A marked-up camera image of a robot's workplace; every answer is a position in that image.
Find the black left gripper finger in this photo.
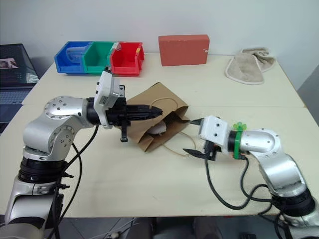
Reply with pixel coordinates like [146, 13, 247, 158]
[136, 105, 164, 115]
[135, 112, 163, 120]

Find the red brick block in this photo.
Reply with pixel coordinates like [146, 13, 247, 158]
[158, 34, 210, 67]

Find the dark laptop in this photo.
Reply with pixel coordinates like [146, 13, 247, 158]
[0, 43, 40, 136]

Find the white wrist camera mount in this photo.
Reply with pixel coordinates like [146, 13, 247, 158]
[93, 70, 121, 130]
[198, 115, 230, 153]

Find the brown paper bag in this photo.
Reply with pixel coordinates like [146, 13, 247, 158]
[126, 82, 197, 157]

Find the green plastic bin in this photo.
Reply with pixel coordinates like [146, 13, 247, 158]
[81, 41, 117, 75]

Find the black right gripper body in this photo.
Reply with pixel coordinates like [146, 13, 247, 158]
[202, 140, 222, 162]

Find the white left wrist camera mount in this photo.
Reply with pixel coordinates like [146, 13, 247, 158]
[93, 70, 121, 130]

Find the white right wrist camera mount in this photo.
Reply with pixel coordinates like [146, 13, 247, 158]
[198, 115, 230, 153]

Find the clear plastic cup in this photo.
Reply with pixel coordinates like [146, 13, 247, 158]
[66, 44, 88, 65]

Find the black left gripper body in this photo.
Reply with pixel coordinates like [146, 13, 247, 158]
[106, 84, 138, 143]

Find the beige towel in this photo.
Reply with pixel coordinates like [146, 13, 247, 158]
[225, 47, 276, 85]

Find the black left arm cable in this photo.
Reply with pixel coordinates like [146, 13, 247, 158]
[46, 125, 99, 239]

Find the red plastic bin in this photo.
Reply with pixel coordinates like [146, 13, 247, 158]
[110, 41, 146, 76]

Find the green wrist clamp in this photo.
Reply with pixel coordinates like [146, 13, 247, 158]
[231, 122, 248, 160]

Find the white plush toy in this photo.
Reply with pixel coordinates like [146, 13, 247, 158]
[148, 119, 167, 135]

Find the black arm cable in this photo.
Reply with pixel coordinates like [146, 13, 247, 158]
[204, 154, 290, 239]
[46, 125, 99, 239]

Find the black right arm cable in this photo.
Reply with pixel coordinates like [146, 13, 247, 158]
[204, 154, 290, 239]

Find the blue plastic bin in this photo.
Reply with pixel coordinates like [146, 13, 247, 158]
[54, 41, 92, 75]

